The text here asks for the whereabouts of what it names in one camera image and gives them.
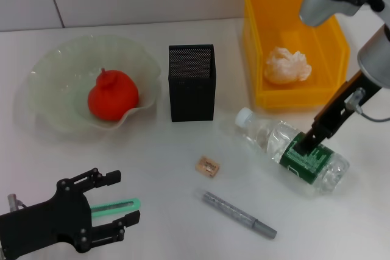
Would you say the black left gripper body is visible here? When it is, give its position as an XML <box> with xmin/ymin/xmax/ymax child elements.
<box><xmin>0</xmin><ymin>177</ymin><xmax>93</xmax><ymax>260</ymax></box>

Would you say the silver cable connector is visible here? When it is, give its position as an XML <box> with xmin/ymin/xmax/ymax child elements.
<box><xmin>7</xmin><ymin>192</ymin><xmax>24</xmax><ymax>212</ymax></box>
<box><xmin>346</xmin><ymin>87</ymin><xmax>366</xmax><ymax>111</ymax></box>

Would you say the small tan eraser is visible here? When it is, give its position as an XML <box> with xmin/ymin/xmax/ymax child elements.
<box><xmin>194</xmin><ymin>155</ymin><xmax>221</xmax><ymax>178</ymax></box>

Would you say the grey marker pen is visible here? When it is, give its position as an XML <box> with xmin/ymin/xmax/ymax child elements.
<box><xmin>192</xmin><ymin>187</ymin><xmax>278</xmax><ymax>239</ymax></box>

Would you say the silver right cable connector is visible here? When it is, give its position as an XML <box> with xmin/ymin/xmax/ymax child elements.
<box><xmin>346</xmin><ymin>87</ymin><xmax>366</xmax><ymax>111</ymax></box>

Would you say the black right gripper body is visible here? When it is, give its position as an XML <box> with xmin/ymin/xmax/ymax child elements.
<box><xmin>311</xmin><ymin>70</ymin><xmax>384</xmax><ymax>139</ymax></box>

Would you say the clear green-label water bottle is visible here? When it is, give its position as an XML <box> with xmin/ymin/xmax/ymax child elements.
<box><xmin>234</xmin><ymin>107</ymin><xmax>350</xmax><ymax>197</ymax></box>

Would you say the thin right gripper cable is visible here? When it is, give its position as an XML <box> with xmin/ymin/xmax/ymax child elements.
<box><xmin>355</xmin><ymin>104</ymin><xmax>390</xmax><ymax>123</ymax></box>

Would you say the green highlighter marker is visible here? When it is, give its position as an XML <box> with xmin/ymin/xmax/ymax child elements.
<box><xmin>90</xmin><ymin>197</ymin><xmax>141</xmax><ymax>220</ymax></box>

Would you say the pale green glass fruit plate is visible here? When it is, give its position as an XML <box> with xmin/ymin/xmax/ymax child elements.
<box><xmin>29</xmin><ymin>35</ymin><xmax>162</xmax><ymax>135</ymax></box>

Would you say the white paper ball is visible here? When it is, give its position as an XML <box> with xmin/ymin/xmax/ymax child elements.
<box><xmin>263</xmin><ymin>46</ymin><xmax>313</xmax><ymax>85</ymax></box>

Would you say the black mesh pen holder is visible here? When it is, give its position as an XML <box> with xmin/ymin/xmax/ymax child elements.
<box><xmin>167</xmin><ymin>43</ymin><xmax>215</xmax><ymax>122</ymax></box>

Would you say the yellow plastic bin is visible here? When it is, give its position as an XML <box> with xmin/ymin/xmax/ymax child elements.
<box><xmin>241</xmin><ymin>0</ymin><xmax>350</xmax><ymax>111</ymax></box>

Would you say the silver left cable connector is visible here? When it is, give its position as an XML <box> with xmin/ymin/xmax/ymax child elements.
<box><xmin>7</xmin><ymin>192</ymin><xmax>24</xmax><ymax>212</ymax></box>

